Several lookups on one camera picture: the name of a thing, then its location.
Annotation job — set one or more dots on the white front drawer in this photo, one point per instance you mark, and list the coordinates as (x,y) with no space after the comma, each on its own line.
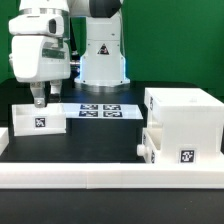
(150,148)

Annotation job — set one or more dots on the white drawer cabinet box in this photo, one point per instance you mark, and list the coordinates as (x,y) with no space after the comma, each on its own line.
(191,123)

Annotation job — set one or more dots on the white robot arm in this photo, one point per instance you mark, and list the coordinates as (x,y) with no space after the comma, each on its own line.
(103,65)

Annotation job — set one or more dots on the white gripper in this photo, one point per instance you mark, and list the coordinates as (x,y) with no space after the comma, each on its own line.
(40,52)

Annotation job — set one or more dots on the white drawer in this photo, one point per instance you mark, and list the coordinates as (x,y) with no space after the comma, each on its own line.
(150,148)
(29,120)

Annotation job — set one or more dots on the white U-shaped fence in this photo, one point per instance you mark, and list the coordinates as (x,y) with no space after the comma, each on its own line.
(107,175)

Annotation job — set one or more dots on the white marker sheet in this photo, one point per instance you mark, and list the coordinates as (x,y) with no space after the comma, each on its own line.
(102,111)

